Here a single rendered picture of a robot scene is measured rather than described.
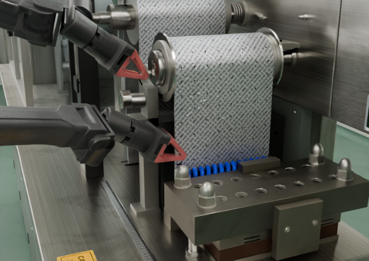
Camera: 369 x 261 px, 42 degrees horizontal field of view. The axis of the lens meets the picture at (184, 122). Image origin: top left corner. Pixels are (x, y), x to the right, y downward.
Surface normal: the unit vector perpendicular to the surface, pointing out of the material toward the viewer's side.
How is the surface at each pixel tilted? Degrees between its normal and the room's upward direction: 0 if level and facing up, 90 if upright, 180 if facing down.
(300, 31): 90
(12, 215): 0
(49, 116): 41
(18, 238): 0
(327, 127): 90
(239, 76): 90
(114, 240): 0
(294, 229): 90
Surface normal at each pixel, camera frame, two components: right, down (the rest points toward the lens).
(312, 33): -0.92, 0.11
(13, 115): 0.63, -0.67
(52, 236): 0.00, -0.95
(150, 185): 0.38, 0.28
